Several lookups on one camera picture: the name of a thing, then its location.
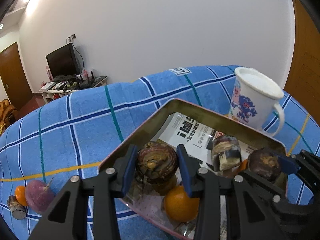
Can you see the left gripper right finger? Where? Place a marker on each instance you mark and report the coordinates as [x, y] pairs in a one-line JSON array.
[[220, 199]]

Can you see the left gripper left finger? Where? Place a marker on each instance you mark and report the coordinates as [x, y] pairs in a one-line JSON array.
[[66, 216]]

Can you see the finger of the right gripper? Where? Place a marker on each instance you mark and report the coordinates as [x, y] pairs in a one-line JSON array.
[[265, 189], [305, 166]]

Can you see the dark round chestnut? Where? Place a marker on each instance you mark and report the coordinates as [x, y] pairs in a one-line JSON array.
[[264, 163]]

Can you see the purple round radish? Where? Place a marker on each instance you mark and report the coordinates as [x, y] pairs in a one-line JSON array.
[[39, 195]]

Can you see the orange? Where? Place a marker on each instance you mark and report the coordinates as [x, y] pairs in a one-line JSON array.
[[179, 206], [231, 173]]

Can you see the cut sugarcane piece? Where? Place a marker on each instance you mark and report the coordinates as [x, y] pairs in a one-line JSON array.
[[17, 210]]

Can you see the orange tangerine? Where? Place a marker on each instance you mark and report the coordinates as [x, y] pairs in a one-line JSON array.
[[20, 195]]

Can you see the dark brown water chestnut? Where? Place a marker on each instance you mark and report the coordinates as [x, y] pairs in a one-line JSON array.
[[156, 166]]

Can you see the white floral mug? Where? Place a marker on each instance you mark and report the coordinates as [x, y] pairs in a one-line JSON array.
[[255, 96]]

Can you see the wooden door right side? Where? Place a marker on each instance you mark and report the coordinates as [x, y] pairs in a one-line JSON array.
[[303, 79]]

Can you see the pink metal tin box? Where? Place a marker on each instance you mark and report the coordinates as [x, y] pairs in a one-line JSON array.
[[215, 120]]

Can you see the blue plaid tablecloth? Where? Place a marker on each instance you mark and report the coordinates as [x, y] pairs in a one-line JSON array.
[[72, 135]]

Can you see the printed paper in tin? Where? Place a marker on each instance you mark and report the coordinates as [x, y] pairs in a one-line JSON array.
[[195, 136]]

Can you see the orange leather sofa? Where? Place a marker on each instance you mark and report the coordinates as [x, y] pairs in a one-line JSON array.
[[8, 115]]

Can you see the white tv stand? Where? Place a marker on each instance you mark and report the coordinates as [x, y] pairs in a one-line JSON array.
[[53, 94]]

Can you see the black television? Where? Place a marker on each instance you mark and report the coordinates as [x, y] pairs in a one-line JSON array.
[[63, 62]]

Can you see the brown wooden door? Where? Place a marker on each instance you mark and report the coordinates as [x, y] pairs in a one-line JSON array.
[[13, 77]]

